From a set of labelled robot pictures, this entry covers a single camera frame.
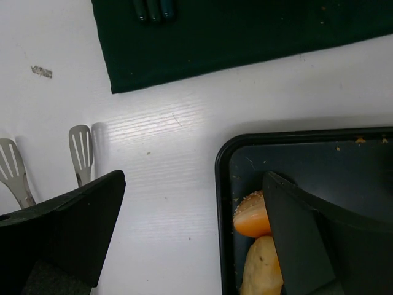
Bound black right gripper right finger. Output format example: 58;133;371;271
263;171;392;294

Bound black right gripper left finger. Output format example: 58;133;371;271
1;170;126;294

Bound pale bread roll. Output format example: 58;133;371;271
240;236;283;294

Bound sesame bun half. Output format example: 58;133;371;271
233;190;271;238

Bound metal slotted tongs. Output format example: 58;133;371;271
1;125;93;209

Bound black baking tray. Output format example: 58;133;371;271
215;127;392;294

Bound dark green cloth placemat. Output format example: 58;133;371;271
92;1;392;94

